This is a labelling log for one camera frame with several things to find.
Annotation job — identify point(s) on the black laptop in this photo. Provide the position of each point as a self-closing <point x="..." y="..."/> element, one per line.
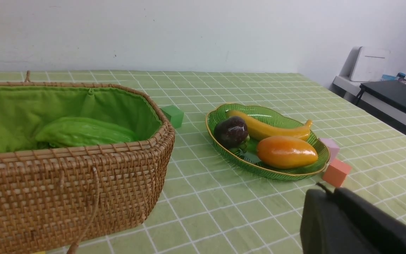
<point x="392" y="92"/>

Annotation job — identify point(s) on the red foam cube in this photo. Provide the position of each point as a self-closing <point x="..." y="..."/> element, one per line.
<point x="336" y="173"/>

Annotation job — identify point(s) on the white side shelf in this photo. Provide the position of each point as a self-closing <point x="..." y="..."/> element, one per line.
<point x="351" y="91"/>

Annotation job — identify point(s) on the green checkered tablecloth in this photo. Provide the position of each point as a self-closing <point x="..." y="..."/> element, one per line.
<point x="210" y="206"/>

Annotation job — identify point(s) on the green foam cube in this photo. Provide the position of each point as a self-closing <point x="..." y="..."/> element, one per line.
<point x="174" y="115"/>

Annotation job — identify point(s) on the pink foam cube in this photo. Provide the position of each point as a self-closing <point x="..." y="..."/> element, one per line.
<point x="332" y="147"/>

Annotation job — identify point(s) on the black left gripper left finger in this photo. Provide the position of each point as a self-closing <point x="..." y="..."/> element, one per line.
<point x="325" y="229"/>

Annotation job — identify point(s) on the dark purple toy mangosteen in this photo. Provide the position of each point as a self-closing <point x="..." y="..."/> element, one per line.
<point x="232" y="134"/>

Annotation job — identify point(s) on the yellow toy banana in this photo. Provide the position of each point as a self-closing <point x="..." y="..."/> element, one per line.
<point x="260" y="130"/>

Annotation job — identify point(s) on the green toy bitter gourd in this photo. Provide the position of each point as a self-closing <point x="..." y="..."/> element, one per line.
<point x="83" y="131"/>

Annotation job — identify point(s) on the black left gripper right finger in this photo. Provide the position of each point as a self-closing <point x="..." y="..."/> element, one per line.
<point x="385" y="233"/>

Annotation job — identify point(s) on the orange toy mango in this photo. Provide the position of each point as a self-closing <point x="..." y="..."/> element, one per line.
<point x="285" y="152"/>

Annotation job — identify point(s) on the white box device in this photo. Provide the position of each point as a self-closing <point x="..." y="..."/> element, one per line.
<point x="370" y="64"/>

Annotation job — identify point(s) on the woven wicker basket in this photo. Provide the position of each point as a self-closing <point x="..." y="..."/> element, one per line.
<point x="53" y="196"/>

